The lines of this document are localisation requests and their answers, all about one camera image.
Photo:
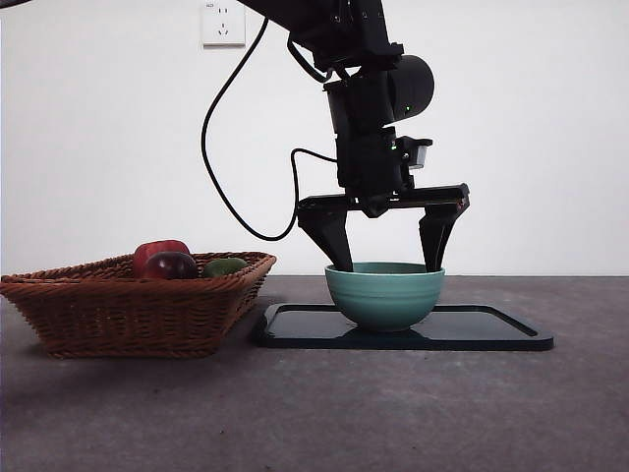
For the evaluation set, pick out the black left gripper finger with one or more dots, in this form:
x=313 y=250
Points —
x=436 y=236
x=331 y=236

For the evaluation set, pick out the teal ceramic bowl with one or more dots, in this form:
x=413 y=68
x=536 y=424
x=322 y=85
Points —
x=385 y=300

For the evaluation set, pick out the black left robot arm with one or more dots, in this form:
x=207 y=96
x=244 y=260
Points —
x=359 y=103

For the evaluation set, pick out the dark green rectangular tray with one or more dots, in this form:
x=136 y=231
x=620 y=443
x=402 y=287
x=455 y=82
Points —
x=304 y=327

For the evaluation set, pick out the green avocado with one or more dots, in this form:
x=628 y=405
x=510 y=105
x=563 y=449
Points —
x=223 y=268

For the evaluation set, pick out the dark purple plum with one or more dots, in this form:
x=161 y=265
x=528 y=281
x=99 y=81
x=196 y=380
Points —
x=170 y=265

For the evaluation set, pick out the red apple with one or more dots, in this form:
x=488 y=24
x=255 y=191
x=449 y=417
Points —
x=159 y=248

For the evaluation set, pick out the brown wicker basket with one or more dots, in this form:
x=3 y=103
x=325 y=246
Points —
x=123 y=319

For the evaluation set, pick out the pale grey left wrist camera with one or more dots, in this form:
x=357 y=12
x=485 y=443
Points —
x=420 y=155

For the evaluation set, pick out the white wall socket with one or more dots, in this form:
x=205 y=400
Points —
x=223 y=27

